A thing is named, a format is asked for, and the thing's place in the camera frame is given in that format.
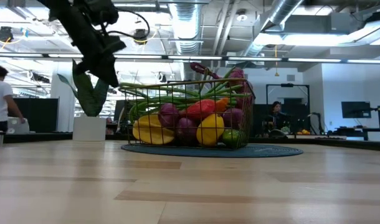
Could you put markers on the black monitor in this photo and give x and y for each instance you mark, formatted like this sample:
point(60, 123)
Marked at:
point(355, 109)

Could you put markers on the black table frame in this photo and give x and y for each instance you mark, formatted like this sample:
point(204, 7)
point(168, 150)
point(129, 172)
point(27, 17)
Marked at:
point(349, 143)

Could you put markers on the orange fruit pile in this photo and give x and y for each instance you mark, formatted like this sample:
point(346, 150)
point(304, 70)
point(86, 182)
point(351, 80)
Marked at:
point(303, 132)

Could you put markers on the silver ribbed air duct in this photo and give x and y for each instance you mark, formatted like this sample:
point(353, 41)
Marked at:
point(187, 25)
point(283, 9)

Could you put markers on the yellow lemon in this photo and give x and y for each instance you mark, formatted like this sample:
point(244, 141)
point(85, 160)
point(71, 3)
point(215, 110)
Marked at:
point(210, 130)

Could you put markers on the long ceiling light strip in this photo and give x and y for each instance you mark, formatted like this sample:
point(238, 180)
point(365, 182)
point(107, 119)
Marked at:
point(255, 58)

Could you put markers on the person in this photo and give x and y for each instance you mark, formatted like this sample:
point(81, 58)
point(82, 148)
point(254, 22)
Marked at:
point(276, 115)
point(0, 99)

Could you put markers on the round dark blue mat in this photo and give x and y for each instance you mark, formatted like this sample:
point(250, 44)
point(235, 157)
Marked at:
point(271, 151)

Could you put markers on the black monitor stand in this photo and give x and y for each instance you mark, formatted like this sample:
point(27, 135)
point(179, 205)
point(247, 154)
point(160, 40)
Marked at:
point(379, 119)

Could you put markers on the purple grape bunch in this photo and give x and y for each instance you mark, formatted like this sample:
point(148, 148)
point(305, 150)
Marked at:
point(168, 114)

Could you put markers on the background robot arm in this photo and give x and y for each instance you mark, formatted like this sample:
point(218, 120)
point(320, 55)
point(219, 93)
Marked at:
point(319, 123)

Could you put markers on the black rig frame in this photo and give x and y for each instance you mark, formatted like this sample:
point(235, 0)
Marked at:
point(286, 85)

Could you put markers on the black partition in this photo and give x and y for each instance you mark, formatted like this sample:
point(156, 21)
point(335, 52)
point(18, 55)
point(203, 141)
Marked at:
point(37, 115)

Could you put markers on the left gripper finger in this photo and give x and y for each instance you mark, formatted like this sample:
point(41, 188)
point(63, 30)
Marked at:
point(78, 69)
point(104, 73)

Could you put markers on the red chili pepper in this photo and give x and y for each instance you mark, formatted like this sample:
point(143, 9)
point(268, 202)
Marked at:
point(201, 109)

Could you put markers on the white machine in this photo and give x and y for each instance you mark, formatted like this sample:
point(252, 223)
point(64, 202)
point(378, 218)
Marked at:
point(18, 127)

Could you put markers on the green cucumber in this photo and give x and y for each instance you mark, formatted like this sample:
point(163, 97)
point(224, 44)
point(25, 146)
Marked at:
point(231, 138)

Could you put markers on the green long beans bundle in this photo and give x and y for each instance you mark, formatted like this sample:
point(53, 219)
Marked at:
point(177, 100)

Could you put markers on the yellow starfruit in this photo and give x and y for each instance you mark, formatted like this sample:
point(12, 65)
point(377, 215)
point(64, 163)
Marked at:
point(152, 130)

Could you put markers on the orange pepper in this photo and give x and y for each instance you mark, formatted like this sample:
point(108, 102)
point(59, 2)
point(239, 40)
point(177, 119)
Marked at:
point(221, 104)

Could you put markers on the black ceiling camera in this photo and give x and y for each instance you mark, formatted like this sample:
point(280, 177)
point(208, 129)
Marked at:
point(4, 33)
point(140, 35)

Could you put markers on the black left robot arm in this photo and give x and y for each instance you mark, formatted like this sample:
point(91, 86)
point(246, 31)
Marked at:
point(71, 12)

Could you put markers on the metal bottle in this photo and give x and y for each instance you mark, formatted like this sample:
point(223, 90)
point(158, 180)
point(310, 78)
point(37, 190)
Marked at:
point(0, 138)

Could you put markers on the background desk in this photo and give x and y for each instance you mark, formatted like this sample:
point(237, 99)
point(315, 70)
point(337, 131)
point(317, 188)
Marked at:
point(361, 130)

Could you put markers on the potted green plant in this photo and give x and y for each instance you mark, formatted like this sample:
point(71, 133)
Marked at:
point(89, 129)

